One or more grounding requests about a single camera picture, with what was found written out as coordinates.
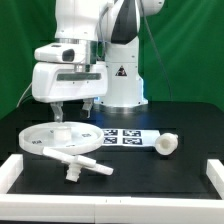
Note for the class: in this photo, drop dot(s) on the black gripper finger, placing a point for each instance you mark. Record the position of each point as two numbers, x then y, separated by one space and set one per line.
87 106
57 110

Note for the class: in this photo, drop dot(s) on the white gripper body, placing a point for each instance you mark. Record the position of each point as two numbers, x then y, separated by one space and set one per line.
53 82

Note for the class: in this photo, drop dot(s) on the white round table top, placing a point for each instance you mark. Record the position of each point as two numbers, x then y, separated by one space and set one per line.
72 138

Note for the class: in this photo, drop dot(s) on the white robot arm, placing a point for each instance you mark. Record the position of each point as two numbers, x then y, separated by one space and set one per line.
94 57

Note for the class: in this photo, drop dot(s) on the white fiducial marker sheet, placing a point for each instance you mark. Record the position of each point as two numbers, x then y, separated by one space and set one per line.
130 137

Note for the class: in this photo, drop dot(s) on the white cross table base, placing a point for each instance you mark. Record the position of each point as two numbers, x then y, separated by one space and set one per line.
76 163

